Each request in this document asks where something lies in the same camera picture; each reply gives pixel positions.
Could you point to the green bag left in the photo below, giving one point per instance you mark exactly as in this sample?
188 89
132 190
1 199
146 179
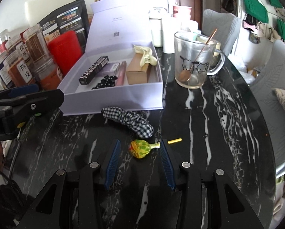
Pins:
256 10

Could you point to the green bag lower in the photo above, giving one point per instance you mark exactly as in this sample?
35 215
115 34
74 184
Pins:
281 28

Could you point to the pink paper bowls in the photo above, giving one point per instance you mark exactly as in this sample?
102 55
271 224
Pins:
181 11

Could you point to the grey chair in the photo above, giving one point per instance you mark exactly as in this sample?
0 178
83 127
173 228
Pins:
228 28
273 76

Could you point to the red filled plastic jar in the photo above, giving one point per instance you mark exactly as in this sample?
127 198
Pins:
4 38

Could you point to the white foam board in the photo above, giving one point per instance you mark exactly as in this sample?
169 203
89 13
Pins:
35 10

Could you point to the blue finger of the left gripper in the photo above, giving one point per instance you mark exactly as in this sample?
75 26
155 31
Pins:
22 90

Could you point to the near grey chair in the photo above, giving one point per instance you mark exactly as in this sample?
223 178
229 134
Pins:
273 76

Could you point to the white lidded jar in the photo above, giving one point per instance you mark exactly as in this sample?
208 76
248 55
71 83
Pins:
155 19

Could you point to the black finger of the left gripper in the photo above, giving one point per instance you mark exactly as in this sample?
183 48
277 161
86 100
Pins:
19 109

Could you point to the lavender gift box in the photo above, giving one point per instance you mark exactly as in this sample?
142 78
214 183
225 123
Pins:
117 26

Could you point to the dark filled plastic jar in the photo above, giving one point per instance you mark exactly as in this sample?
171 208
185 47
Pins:
5 77

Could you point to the far grey chair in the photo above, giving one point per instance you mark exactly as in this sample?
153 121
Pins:
228 28

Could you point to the black white gingham scrunchie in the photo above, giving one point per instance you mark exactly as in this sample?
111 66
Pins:
134 121

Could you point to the brown filled plastic jar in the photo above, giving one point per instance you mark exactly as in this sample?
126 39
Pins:
36 44

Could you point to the copper spoon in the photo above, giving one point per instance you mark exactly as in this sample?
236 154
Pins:
199 52

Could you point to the orange filled plastic jar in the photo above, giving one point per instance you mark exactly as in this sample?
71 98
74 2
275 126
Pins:
48 74

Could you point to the pink lip gloss tube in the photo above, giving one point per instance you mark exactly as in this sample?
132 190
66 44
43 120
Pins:
121 75

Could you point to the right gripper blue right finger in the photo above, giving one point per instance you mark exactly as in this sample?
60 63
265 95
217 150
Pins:
169 163

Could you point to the black lettered cosmetic box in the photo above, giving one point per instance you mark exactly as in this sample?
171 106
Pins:
93 70

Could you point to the masking tape roll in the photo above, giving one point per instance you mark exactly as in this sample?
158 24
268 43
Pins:
203 40

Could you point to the cream hair claw clip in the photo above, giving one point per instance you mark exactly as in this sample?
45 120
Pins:
147 56

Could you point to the yellow wrapped lollipop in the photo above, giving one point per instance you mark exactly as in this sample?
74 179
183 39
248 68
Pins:
139 148

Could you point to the dark hanging handbag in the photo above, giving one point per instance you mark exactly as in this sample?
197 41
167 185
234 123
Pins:
229 6

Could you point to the red cylinder canister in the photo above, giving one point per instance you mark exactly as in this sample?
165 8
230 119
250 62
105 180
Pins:
66 51

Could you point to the black coffee bag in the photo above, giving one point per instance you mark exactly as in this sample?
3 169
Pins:
70 17

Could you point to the tan cardboard box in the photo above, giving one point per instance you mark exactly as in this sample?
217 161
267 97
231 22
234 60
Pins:
135 73

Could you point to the glass cartoon mug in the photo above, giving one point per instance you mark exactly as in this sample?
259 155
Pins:
195 59

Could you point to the black polka dot scrunchie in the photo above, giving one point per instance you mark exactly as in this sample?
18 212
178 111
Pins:
106 81

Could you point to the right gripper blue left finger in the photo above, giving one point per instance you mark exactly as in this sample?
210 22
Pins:
110 163

